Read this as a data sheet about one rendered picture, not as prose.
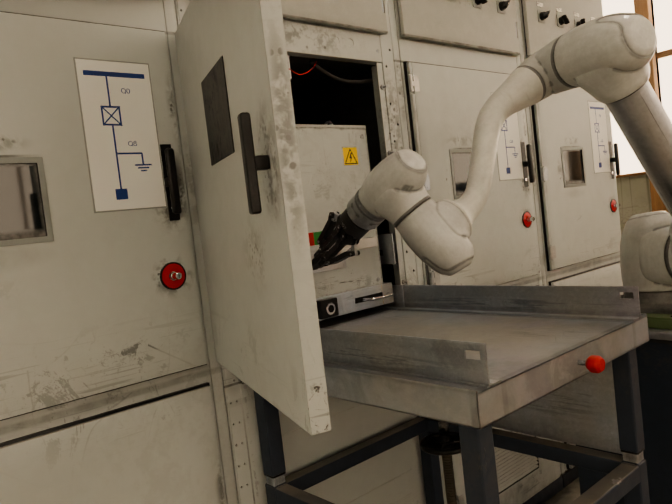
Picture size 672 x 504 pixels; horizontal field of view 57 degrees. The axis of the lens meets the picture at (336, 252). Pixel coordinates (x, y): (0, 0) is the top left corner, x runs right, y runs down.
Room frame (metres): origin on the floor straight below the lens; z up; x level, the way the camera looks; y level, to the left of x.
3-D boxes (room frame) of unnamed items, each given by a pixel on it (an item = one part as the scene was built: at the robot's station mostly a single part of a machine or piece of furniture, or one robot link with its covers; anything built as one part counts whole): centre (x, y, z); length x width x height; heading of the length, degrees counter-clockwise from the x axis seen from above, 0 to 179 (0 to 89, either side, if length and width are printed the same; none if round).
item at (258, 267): (1.11, 0.19, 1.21); 0.63 x 0.07 x 0.74; 23
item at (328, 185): (1.65, 0.05, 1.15); 0.48 x 0.01 x 0.48; 131
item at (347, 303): (1.66, 0.06, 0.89); 0.54 x 0.05 x 0.06; 131
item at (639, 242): (1.72, -0.89, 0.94); 0.18 x 0.16 x 0.22; 24
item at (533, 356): (1.36, -0.20, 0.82); 0.68 x 0.62 x 0.06; 41
